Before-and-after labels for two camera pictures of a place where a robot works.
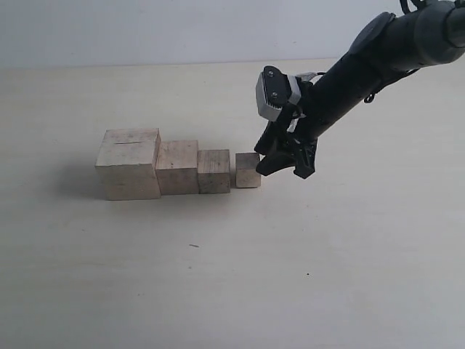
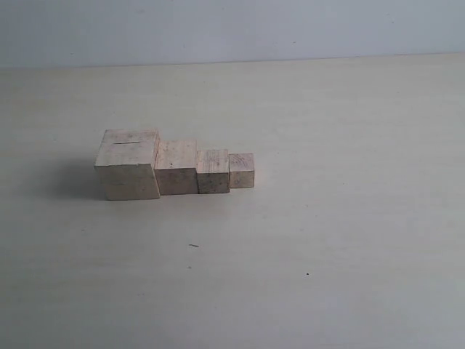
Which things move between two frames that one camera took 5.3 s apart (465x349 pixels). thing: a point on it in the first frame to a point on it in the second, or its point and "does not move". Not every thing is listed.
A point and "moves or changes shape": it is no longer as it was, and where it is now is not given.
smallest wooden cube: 246,175 moves or changes shape
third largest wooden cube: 213,171 does not move
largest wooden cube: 126,163 does not move
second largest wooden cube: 176,167 does not move
